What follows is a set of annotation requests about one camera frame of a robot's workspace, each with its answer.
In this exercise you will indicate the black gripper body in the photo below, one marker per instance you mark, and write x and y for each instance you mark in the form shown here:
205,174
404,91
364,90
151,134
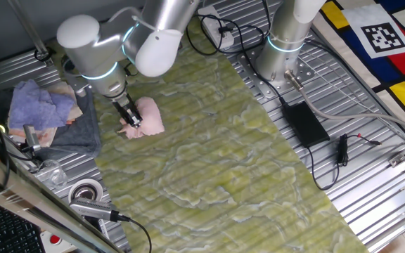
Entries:
125,107

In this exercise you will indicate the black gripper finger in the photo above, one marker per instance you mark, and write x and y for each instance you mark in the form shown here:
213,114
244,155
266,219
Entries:
137,117
132,122

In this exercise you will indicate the pink fluffy cloth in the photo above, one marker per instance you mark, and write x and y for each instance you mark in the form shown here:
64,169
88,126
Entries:
151,117

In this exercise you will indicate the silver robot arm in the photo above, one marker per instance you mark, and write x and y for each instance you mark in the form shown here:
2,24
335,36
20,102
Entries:
97,59

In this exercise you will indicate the beige cloth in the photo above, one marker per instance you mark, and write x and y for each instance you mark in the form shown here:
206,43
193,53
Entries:
46,137

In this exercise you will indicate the purple fluffy cloth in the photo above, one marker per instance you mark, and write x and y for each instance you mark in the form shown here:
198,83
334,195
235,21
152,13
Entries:
37,105

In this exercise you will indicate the dark grey towel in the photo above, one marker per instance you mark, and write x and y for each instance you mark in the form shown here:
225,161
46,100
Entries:
83,133

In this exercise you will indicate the small steel bowl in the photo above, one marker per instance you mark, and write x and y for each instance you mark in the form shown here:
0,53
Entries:
84,191

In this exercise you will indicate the green marble pattern mat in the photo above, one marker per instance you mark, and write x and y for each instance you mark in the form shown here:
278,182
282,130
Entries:
206,168

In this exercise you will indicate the white power strip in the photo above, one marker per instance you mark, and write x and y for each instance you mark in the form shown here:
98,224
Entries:
213,28

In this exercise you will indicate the clear acrylic rod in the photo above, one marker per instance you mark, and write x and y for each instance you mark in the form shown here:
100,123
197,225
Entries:
30,31

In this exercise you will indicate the grey box red button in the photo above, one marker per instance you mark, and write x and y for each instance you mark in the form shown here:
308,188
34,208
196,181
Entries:
55,240

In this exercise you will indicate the black keyboard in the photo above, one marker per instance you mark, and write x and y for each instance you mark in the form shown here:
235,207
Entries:
12,233

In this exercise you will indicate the black power adapter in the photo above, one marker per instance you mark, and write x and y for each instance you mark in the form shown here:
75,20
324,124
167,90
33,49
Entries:
304,124

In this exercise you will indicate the white paper fiducial marker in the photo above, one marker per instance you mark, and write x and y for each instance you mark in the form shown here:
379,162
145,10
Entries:
382,37

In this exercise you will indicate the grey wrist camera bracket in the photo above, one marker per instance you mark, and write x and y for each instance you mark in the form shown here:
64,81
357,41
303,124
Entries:
77,84

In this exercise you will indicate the silver ribbed camera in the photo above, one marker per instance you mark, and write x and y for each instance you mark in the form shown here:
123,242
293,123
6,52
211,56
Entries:
91,208

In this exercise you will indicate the small grey camera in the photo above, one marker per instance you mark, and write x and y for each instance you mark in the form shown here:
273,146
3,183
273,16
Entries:
31,135

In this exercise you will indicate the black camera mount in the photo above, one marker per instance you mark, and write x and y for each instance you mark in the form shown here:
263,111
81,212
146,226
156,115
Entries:
30,149

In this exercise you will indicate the aluminium frame bar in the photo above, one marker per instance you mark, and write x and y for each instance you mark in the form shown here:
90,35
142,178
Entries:
30,200

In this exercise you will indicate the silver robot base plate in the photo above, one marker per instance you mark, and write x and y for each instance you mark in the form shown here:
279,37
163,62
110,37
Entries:
265,89

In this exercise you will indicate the small metal bracket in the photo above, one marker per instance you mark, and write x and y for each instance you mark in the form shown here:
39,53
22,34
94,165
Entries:
397,160

